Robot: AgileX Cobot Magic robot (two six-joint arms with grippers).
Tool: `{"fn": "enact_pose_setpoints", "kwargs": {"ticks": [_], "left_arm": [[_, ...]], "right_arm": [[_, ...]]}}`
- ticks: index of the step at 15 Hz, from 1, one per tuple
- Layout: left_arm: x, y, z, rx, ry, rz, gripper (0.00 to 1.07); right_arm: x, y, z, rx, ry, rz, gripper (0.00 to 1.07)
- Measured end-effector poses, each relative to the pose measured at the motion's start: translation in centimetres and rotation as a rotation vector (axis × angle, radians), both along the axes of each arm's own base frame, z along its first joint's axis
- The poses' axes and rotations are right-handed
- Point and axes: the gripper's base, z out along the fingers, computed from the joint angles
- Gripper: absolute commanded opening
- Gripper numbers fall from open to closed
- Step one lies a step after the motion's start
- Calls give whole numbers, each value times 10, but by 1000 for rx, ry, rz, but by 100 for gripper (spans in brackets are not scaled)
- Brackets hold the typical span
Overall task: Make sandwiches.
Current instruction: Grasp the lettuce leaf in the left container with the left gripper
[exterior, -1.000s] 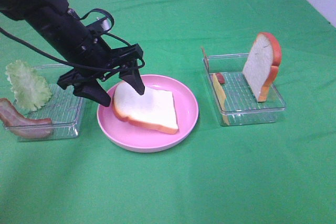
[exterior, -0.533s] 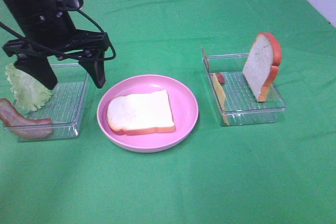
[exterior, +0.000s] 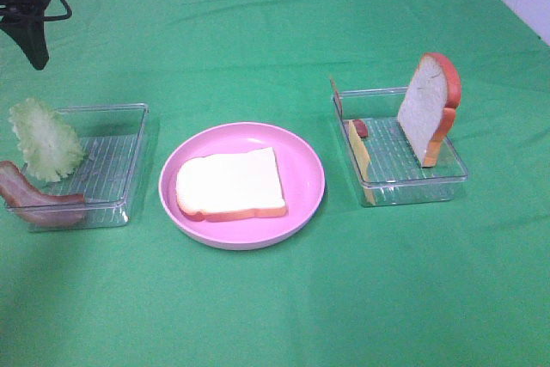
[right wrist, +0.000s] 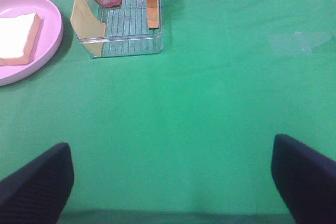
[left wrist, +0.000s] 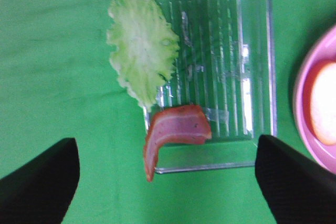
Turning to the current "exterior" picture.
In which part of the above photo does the bread slice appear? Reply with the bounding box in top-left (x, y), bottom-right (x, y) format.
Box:
top-left (397, 52), bottom-right (461, 168)
top-left (175, 147), bottom-right (288, 222)

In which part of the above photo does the bacon strip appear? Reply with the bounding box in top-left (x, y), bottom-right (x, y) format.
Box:
top-left (352, 119), bottom-right (369, 138)
top-left (1, 161), bottom-right (86, 227)

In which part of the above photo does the clear left plastic tray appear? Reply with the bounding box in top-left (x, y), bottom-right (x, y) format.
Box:
top-left (4, 103), bottom-right (149, 232)

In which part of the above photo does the clear plastic tray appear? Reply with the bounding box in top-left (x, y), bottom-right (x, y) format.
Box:
top-left (4, 103), bottom-right (149, 232)
top-left (332, 87), bottom-right (468, 207)

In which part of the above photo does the pink round plate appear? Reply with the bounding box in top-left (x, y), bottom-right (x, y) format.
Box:
top-left (158, 122), bottom-right (325, 250)

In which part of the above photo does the green tablecloth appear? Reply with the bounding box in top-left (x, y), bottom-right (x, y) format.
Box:
top-left (1, 0), bottom-right (549, 366)

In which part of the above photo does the green lettuce leaf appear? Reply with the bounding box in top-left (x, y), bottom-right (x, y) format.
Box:
top-left (9, 98), bottom-right (85, 182)

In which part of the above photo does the clear right plastic tray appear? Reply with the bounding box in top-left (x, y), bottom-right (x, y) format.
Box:
top-left (332, 87), bottom-right (468, 207)

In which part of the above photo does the yellow cheese slice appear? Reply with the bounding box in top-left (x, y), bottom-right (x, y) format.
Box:
top-left (348, 120), bottom-right (376, 206)

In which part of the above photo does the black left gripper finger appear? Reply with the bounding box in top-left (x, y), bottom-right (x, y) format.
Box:
top-left (2, 18), bottom-right (49, 70)

